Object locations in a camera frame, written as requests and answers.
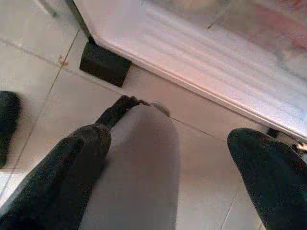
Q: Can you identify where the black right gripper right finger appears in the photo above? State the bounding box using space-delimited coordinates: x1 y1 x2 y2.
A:
227 128 307 230

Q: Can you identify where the white fridge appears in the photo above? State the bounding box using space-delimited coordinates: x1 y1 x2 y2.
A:
66 0 307 142

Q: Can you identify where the black right robot foot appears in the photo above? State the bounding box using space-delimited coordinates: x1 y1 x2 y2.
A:
0 90 23 170

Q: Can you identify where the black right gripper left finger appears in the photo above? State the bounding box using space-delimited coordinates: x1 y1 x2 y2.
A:
0 95 142 230

